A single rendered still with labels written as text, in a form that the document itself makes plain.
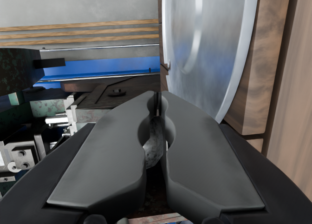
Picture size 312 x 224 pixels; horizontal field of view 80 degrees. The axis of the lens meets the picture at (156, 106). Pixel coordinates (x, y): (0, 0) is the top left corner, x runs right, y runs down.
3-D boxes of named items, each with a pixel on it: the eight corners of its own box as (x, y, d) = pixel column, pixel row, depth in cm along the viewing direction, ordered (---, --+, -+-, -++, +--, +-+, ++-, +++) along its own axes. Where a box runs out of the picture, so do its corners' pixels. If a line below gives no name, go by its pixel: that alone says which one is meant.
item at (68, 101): (73, 95, 86) (49, 96, 85) (79, 129, 91) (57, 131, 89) (76, 92, 91) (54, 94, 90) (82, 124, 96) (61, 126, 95)
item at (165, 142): (166, 107, 74) (165, 107, 74) (169, 195, 87) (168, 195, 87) (154, 87, 114) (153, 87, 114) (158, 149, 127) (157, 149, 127)
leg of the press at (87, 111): (261, 78, 63) (-32, 99, 54) (257, 110, 66) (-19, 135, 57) (186, 61, 150) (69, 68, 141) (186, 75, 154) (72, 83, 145)
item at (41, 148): (46, 133, 84) (33, 134, 84) (55, 170, 90) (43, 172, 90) (59, 120, 100) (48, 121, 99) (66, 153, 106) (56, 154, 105)
